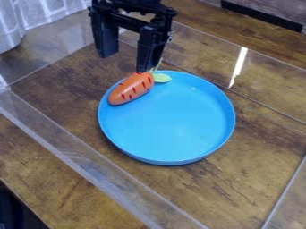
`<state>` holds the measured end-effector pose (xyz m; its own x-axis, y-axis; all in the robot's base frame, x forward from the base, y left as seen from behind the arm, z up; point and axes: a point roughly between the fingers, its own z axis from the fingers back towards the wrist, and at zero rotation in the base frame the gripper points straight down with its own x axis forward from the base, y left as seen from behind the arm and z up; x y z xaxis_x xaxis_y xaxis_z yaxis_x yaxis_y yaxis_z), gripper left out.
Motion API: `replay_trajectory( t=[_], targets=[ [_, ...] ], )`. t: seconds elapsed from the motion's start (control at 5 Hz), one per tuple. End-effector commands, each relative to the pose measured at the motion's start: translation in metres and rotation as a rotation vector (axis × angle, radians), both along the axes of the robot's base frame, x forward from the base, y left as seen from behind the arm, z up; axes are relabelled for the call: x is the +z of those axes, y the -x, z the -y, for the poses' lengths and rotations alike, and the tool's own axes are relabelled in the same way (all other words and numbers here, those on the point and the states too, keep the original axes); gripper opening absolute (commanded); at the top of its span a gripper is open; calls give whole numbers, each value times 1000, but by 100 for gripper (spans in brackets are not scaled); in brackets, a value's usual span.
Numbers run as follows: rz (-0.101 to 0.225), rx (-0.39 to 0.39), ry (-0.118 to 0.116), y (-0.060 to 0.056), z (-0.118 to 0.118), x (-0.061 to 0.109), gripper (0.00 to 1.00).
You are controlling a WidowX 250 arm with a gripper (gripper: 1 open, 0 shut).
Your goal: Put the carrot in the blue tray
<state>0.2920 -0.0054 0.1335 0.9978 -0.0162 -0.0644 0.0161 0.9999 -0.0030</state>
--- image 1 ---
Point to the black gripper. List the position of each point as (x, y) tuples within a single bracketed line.
[(145, 16)]

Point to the orange toy carrot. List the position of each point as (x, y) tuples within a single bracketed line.
[(135, 86)]

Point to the blue round tray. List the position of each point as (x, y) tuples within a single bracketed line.
[(172, 126)]

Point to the white checked curtain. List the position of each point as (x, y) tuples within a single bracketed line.
[(21, 15)]

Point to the clear acrylic enclosure panel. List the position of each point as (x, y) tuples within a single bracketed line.
[(80, 184)]

